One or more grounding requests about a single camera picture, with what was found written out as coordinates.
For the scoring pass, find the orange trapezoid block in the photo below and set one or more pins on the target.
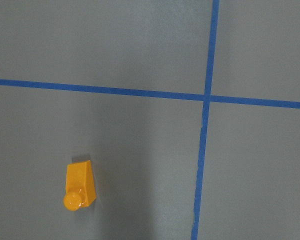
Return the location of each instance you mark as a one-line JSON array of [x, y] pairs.
[[80, 189]]

